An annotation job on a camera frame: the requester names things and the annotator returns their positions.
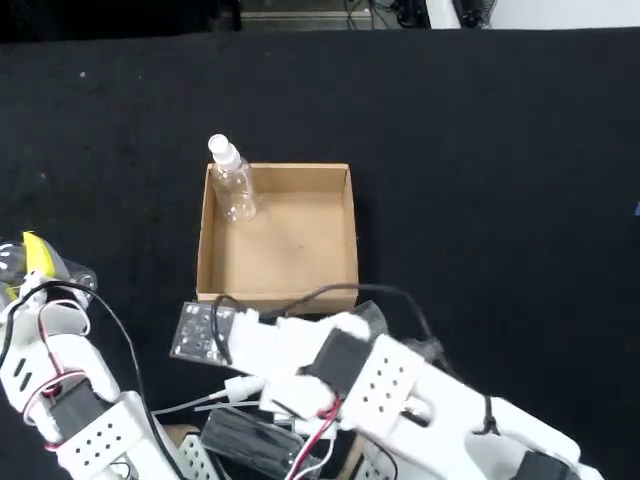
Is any clear plastic bottle without top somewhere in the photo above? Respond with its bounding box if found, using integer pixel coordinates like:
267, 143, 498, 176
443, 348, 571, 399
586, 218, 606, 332
47, 255, 99, 306

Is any white spray top with tube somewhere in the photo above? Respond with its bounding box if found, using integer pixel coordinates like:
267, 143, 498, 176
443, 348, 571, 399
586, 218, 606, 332
151, 374, 267, 416

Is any clear bottle with spray top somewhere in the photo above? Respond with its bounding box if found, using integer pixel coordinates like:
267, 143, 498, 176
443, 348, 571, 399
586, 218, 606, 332
207, 133, 258, 224

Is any brown cardboard box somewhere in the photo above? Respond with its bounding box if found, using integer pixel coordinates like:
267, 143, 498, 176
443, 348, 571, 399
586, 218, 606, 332
195, 161, 359, 315

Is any black cable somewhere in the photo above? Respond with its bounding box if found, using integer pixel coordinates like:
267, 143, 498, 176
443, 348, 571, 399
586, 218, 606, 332
212, 283, 454, 374
9, 279, 184, 480

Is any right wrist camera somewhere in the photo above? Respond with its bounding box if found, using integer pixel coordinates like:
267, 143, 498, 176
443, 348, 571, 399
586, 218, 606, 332
168, 301, 240, 365

